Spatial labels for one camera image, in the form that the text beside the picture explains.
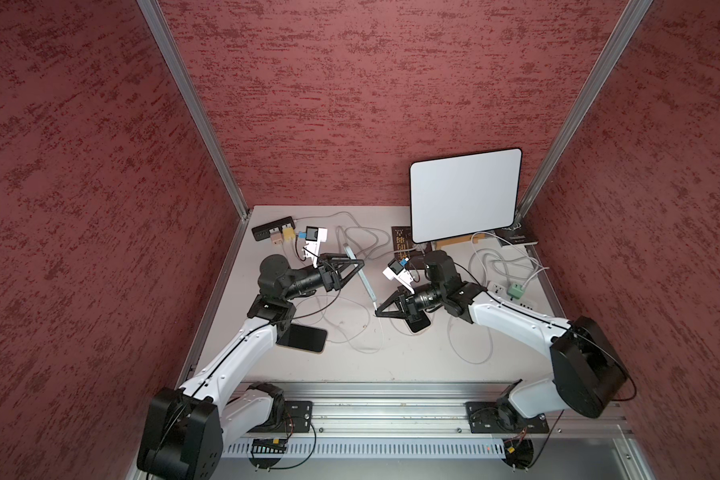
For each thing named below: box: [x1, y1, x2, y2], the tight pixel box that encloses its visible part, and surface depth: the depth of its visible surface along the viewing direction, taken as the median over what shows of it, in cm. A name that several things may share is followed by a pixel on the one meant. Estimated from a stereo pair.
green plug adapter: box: [507, 282, 524, 300], surface depth 93 cm
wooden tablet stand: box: [435, 233, 487, 250], surface depth 108 cm
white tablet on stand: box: [409, 148, 523, 244], surface depth 103 cm
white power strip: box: [487, 280, 538, 312], surface depth 95 cm
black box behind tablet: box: [494, 221, 539, 245], surface depth 115 cm
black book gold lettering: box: [391, 225, 416, 261], surface depth 112 cm
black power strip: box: [251, 216, 295, 241], surface depth 112 cm
